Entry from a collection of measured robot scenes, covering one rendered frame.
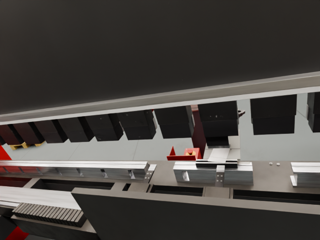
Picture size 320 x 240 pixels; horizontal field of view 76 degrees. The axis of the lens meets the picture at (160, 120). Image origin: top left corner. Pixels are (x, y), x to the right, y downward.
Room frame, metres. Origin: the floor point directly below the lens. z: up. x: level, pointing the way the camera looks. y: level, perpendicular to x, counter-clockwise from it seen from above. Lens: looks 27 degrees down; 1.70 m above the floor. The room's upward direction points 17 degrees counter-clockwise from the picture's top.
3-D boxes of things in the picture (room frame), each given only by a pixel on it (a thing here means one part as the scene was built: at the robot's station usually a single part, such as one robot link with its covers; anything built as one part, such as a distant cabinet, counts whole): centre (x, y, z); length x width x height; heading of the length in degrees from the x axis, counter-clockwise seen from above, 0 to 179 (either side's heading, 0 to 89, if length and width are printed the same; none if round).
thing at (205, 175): (0.80, -0.18, 0.92); 0.39 x 0.06 x 0.10; 64
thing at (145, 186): (0.79, 0.16, 1.01); 0.26 x 0.12 x 0.05; 154
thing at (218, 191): (0.63, -0.16, 1.01); 0.26 x 0.12 x 0.05; 154
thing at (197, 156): (1.19, -0.09, 0.75); 0.20 x 0.16 x 0.18; 66
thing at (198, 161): (0.79, -0.21, 0.99); 0.20 x 0.03 x 0.03; 64
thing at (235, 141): (0.91, -0.29, 1.00); 0.26 x 0.18 x 0.01; 154
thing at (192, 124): (0.86, -0.07, 1.26); 0.15 x 0.09 x 0.17; 64
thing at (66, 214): (0.76, 0.64, 1.02); 0.44 x 0.06 x 0.04; 64
